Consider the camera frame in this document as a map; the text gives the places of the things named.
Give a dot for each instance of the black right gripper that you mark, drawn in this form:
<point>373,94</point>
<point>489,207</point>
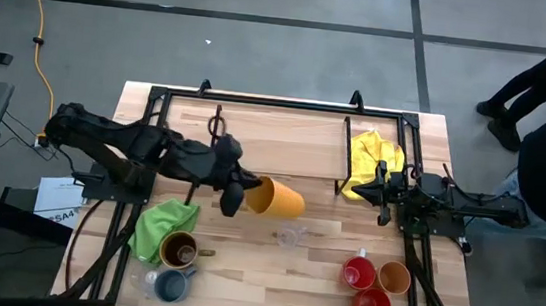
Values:
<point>386,186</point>

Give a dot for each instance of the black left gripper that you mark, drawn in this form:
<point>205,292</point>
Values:
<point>229,164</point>

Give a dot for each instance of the yellow plastic tumbler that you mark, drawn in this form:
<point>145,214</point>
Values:
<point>281,201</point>

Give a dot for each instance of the small red mug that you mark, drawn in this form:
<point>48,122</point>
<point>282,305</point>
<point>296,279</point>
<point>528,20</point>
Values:
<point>358,273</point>

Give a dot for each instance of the tan plastic cup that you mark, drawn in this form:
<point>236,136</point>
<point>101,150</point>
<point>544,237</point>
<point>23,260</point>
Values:
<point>394,277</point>

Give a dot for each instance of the green brown ceramic mug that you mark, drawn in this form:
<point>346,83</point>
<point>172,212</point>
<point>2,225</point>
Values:
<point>178,249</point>

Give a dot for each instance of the blue grey mug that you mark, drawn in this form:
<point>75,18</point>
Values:
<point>172,286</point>

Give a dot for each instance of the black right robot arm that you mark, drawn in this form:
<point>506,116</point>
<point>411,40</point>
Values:
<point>474,205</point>

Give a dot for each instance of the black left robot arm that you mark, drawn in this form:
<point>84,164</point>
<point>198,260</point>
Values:
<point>118,138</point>

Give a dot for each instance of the wooden shelf with black legs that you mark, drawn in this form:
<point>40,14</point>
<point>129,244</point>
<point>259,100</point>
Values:
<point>279,138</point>

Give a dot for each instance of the yellow cloth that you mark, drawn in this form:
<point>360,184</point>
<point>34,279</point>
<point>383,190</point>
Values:
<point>371,152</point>

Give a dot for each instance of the green cloth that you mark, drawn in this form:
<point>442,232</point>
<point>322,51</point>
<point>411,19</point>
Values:
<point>161,222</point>

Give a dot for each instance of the white printed paper sheet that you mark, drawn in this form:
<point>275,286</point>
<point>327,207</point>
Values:
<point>60,198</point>

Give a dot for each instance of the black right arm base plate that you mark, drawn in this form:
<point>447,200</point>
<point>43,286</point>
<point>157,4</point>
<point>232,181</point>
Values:
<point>446,230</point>

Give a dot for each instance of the black metal table frame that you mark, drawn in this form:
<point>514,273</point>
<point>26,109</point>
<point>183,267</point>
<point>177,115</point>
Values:
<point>307,106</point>

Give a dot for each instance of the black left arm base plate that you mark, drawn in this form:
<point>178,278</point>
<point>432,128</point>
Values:
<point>108,190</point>

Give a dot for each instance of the black stand frame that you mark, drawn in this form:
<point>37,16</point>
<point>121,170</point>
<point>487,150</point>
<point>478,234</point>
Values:
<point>21,216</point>

